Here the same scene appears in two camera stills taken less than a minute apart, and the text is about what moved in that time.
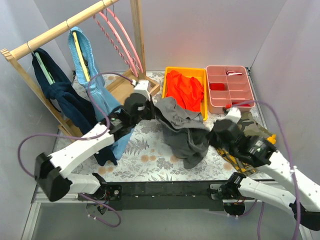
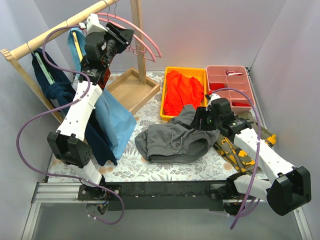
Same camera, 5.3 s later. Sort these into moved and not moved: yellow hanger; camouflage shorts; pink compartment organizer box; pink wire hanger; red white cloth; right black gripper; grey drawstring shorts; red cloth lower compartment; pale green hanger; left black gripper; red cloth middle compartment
Moved: pink wire hanger; right black gripper; left black gripper; grey drawstring shorts
Not moved: camouflage shorts; yellow hanger; red cloth middle compartment; pink compartment organizer box; red cloth lower compartment; pale green hanger; red white cloth
